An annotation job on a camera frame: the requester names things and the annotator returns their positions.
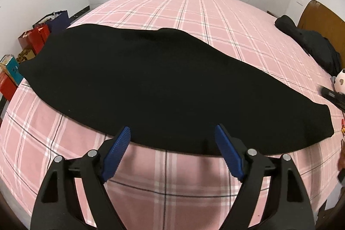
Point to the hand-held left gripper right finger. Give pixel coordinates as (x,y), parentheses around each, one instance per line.
(229,154)

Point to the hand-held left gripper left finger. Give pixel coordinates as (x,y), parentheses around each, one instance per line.
(117,154)

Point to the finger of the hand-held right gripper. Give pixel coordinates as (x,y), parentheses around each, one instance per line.
(334,98)

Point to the black pants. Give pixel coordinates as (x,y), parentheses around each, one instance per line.
(161,84)

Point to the panda plush toy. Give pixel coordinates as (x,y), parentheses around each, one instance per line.
(340,81)

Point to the small red toy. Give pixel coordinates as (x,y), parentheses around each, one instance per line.
(343,127)

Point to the black jacket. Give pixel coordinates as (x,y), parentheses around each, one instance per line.
(315,44)

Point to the wooden headboard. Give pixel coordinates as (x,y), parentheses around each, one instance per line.
(318,17)

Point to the red box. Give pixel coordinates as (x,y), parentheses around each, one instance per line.
(7,87)

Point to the brown patterned box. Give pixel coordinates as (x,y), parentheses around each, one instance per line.
(25,55)

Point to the teal box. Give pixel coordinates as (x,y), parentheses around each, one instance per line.
(10,69)

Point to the pink plaid bedsheet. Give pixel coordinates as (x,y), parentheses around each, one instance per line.
(188,17)

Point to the red gift bag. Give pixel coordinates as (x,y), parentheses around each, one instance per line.
(31,40)

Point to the navy gift bag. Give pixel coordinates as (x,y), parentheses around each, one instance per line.
(59,21)

